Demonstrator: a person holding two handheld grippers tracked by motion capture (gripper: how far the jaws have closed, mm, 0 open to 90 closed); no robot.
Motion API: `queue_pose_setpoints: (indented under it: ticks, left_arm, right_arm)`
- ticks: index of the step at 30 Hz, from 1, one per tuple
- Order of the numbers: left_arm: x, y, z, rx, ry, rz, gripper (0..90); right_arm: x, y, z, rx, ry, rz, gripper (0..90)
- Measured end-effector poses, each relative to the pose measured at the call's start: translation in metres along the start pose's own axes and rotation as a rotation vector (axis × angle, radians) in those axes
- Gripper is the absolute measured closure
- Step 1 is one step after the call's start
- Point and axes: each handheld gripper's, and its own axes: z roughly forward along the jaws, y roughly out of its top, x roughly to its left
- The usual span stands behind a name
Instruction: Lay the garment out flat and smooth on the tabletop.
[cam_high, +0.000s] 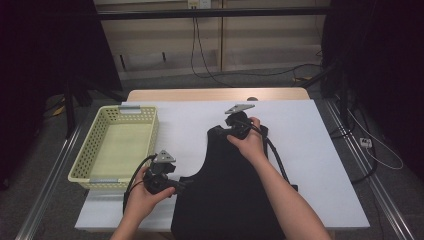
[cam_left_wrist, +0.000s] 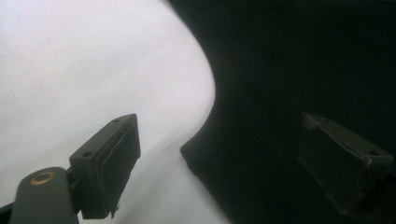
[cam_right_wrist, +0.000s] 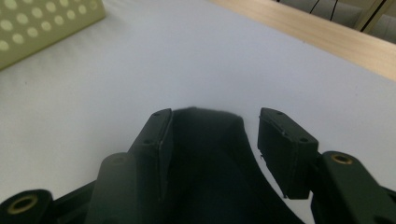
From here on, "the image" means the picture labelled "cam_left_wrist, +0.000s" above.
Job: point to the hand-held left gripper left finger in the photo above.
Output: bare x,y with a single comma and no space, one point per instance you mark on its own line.
106,161

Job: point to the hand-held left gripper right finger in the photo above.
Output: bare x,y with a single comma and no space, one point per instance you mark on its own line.
336,161

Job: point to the black shirt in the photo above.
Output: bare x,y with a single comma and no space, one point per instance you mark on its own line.
280,62

